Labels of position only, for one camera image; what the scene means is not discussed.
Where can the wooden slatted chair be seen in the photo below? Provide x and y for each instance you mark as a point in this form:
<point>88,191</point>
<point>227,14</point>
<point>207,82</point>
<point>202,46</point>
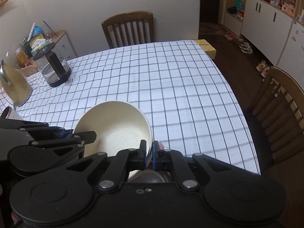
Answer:
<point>280,114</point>
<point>128,30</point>

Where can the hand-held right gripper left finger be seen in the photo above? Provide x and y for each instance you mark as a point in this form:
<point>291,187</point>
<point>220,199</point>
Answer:
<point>143,158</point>

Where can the cream bowl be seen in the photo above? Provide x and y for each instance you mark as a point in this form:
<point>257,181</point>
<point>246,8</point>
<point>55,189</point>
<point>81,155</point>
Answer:
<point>114,123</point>

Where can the small wooden side cabinet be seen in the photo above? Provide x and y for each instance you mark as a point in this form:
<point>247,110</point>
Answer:
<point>64,45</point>

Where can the yellow kettle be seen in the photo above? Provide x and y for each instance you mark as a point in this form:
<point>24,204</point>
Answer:
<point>14,85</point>

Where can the stainless steel bowl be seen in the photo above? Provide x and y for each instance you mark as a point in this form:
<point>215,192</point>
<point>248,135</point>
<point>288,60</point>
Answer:
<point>152,177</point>

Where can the pink slippers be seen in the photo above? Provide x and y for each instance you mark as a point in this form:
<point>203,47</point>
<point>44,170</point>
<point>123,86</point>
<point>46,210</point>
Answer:
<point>230,36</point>

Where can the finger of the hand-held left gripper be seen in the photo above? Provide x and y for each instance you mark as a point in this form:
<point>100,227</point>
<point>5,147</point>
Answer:
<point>64,133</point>
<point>87,136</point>

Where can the white sneakers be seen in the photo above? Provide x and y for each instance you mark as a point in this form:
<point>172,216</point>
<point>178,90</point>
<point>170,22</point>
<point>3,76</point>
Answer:
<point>245,47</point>

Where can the white checkered tablecloth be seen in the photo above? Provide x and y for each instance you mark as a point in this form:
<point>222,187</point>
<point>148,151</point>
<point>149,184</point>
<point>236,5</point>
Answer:
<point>178,87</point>

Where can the colourful shoes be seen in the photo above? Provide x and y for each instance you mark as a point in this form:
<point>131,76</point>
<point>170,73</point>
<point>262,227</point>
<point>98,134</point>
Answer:
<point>263,67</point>

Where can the blue bottle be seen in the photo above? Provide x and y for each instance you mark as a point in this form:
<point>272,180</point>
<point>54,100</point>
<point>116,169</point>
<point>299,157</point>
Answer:
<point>38,32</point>

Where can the white cabinet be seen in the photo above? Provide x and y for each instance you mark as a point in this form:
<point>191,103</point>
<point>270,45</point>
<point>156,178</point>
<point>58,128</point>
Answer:
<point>266,26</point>

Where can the yellow box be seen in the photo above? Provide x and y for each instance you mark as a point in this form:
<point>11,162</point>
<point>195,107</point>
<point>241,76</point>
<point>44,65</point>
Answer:
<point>206,47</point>

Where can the glass kettle with black base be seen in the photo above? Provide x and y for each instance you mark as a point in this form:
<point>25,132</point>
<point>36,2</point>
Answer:
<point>52,68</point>

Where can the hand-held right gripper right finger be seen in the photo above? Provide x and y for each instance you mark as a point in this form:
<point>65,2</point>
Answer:
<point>154,158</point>

